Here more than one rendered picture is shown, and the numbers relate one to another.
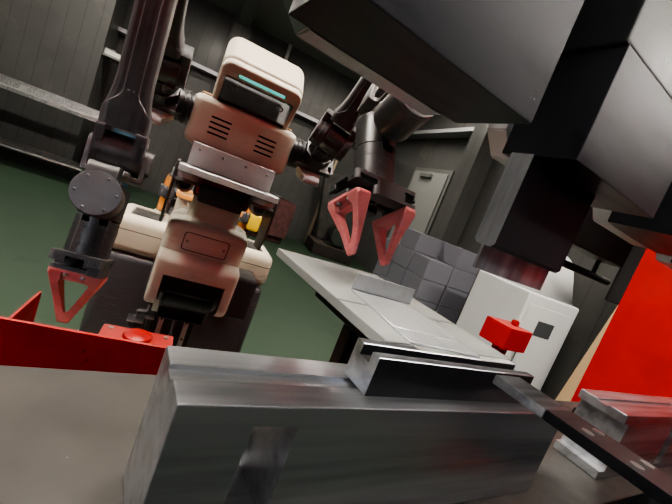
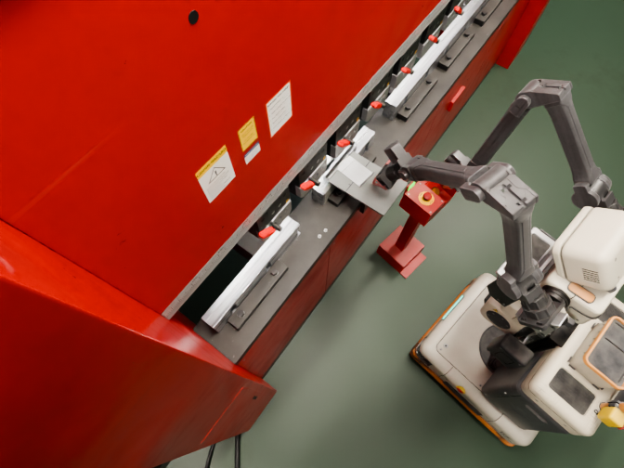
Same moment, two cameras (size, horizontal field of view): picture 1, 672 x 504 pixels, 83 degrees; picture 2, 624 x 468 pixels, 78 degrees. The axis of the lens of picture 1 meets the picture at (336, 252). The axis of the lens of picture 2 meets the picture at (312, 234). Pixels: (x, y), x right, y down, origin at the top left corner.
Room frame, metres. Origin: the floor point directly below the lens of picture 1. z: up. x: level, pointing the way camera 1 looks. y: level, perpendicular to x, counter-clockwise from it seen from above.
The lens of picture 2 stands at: (1.14, -0.57, 2.34)
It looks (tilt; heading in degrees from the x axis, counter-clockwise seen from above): 66 degrees down; 159
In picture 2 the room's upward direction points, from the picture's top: straight up
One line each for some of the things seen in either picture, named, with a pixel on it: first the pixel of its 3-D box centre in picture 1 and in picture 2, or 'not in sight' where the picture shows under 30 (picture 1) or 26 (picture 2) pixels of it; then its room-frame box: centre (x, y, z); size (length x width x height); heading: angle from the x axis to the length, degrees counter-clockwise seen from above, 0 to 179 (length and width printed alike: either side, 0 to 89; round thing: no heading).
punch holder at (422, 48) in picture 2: not in sight; (423, 29); (0.03, 0.34, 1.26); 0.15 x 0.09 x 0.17; 122
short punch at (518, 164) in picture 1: (531, 228); not in sight; (0.33, -0.15, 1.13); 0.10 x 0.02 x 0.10; 122
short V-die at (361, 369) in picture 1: (450, 374); (340, 162); (0.32, -0.13, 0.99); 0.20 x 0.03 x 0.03; 122
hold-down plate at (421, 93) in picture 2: not in sight; (417, 97); (0.06, 0.39, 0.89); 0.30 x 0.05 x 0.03; 122
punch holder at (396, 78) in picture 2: not in sight; (397, 58); (0.13, 0.17, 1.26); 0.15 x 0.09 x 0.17; 122
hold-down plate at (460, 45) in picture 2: not in sight; (456, 49); (-0.16, 0.73, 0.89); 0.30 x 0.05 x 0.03; 122
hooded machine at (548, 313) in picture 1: (515, 314); not in sight; (3.55, -1.78, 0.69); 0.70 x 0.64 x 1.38; 24
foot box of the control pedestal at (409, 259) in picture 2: not in sight; (403, 252); (0.52, 0.28, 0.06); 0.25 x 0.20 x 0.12; 23
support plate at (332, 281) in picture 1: (378, 300); (368, 182); (0.46, -0.07, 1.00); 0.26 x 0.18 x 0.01; 32
